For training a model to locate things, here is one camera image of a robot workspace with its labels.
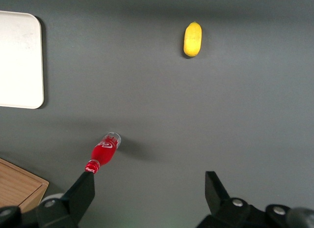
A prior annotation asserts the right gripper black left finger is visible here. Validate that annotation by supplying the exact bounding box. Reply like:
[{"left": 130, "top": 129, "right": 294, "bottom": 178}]
[{"left": 36, "top": 172, "right": 96, "bottom": 228}]

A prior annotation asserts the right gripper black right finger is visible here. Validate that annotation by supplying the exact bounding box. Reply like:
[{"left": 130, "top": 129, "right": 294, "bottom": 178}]
[{"left": 195, "top": 171, "right": 251, "bottom": 228}]

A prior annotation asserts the wooden drawer cabinet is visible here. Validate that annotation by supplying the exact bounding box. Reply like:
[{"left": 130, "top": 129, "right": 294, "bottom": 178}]
[{"left": 0, "top": 158, "right": 50, "bottom": 214}]

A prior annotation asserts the small red soda bottle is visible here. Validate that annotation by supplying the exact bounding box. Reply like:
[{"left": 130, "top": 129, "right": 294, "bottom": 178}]
[{"left": 84, "top": 131, "right": 122, "bottom": 175}]

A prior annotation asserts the beige rectangular tray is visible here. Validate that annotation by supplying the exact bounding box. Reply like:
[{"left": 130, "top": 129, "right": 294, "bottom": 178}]
[{"left": 0, "top": 10, "right": 45, "bottom": 110}]

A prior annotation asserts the yellow lemon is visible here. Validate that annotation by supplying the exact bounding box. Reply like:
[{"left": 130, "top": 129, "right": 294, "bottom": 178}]
[{"left": 183, "top": 21, "right": 203, "bottom": 58}]

